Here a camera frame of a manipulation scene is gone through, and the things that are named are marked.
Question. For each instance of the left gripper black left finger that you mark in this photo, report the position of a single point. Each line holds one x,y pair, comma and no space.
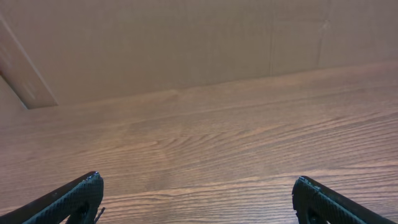
76,202

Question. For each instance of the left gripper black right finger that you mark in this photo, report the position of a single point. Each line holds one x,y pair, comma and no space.
315,203

